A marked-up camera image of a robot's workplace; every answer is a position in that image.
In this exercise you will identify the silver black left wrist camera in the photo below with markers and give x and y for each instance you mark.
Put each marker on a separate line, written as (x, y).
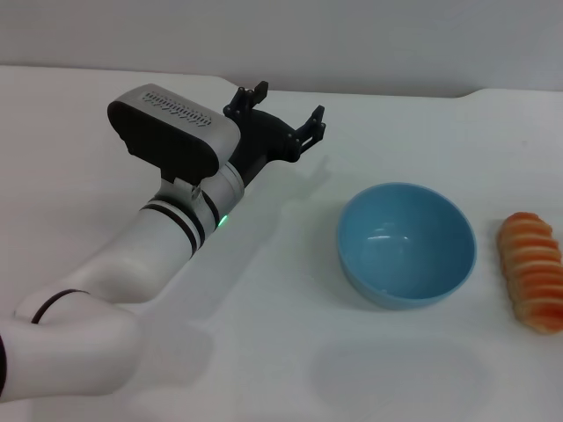
(176, 127)

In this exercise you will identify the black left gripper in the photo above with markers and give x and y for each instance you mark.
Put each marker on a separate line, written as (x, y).
(264, 136)

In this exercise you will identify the orange striped bread loaf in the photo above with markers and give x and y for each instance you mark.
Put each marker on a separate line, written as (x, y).
(534, 272)

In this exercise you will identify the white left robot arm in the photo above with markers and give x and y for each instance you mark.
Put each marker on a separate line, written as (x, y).
(110, 268)

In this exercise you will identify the blue bowl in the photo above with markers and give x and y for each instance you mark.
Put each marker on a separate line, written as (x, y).
(407, 246)

